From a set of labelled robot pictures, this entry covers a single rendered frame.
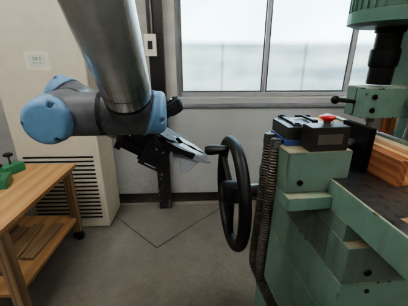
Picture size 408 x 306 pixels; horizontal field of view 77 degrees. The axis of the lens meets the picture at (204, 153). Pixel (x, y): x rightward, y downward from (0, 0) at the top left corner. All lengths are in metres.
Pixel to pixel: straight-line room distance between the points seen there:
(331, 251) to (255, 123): 1.45
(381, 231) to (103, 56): 0.46
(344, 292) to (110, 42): 0.60
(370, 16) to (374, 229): 0.41
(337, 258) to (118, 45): 0.54
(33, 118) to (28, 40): 1.35
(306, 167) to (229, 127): 1.42
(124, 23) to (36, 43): 1.48
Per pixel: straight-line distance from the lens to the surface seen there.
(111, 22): 0.30
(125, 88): 0.36
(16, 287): 1.45
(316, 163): 0.56
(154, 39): 1.76
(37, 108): 0.45
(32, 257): 1.62
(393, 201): 0.55
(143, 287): 1.55
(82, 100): 0.46
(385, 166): 0.63
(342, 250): 0.59
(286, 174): 0.54
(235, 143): 0.58
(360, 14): 0.68
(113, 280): 1.62
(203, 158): 0.58
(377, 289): 0.69
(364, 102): 0.69
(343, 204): 0.56
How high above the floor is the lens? 1.13
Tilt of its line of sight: 21 degrees down
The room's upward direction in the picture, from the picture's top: straight up
